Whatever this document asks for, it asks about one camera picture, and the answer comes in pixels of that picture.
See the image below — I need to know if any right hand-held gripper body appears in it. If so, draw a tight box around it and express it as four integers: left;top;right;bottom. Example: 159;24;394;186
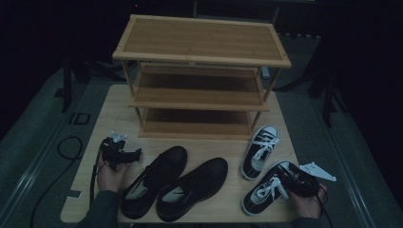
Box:
288;161;337;198

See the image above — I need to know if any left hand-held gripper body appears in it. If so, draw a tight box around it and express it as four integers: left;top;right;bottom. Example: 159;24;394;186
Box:
100;130;129;173

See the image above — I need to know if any black white canvas sneaker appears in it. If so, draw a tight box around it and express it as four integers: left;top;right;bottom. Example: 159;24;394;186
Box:
240;124;280;181
241;160;305;217

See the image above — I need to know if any black leather shoe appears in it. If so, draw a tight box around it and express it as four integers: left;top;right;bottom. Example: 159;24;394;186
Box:
155;157;229;222
120;145;188;220

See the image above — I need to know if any wooden three-tier shoe rack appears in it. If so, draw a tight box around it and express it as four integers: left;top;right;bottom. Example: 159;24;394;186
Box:
112;13;293;142

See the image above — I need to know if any person's right hand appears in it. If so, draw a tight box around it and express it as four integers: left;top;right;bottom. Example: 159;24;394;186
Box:
286;181;327;220

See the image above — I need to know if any dark metal stand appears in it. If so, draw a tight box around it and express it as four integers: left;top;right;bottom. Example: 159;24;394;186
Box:
275;63;350;127
53;47;127;113

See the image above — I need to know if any right hand-held gripper black cable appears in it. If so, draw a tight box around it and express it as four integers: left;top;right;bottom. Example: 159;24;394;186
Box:
315;184;336;228

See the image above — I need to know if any hand-held gripper black cable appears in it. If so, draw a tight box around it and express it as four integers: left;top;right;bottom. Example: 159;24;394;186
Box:
89;143;110;207
315;184;336;228

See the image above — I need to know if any left hand-held gripper black cable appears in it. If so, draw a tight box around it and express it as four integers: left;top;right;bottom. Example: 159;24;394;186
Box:
89;143;110;207

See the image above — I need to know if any black cable on floor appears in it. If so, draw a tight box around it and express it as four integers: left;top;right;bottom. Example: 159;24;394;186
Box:
29;136;84;228

